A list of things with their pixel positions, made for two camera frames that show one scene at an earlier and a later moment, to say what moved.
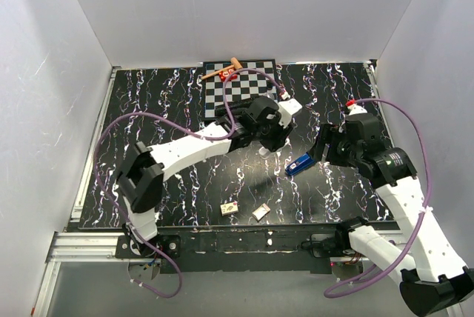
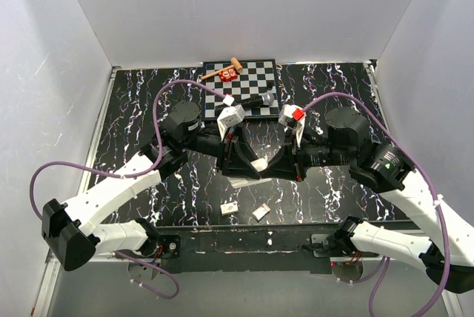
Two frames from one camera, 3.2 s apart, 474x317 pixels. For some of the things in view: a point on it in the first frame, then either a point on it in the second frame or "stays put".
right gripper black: [329, 134] -> [288, 163]
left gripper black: [282, 134] -> [234, 149]
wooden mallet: [235, 63] stays put
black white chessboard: [257, 78] stays put
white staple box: [229, 208] stays put
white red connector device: [354, 109] -> [286, 118]
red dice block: [224, 75] stays put
